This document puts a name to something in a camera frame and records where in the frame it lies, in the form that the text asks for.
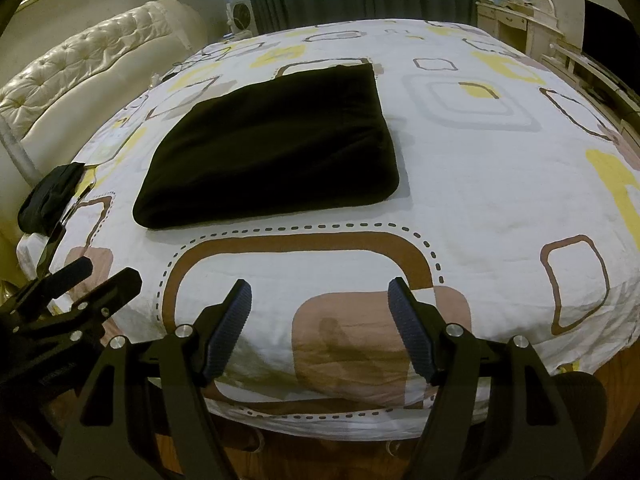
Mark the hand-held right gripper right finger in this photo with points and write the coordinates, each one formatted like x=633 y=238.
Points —
x=415 y=332

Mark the small white fan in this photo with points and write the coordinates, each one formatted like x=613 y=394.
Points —
x=242 y=16

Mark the black television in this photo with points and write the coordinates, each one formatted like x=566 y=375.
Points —
x=612 y=35

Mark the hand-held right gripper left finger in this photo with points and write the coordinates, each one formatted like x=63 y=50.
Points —
x=227 y=332

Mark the black pants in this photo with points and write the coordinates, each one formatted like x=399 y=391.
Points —
x=270 y=150

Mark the bed with patterned sheet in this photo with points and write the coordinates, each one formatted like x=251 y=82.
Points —
x=500 y=185

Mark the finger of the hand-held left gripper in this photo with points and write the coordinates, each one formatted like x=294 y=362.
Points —
x=112 y=286
x=70 y=274

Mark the cream tufted leather headboard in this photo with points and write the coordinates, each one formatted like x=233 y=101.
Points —
x=100 y=45

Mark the dark cloth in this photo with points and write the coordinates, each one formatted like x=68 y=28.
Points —
x=50 y=200

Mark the white vanity dresser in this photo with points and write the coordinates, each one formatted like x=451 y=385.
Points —
x=520 y=25

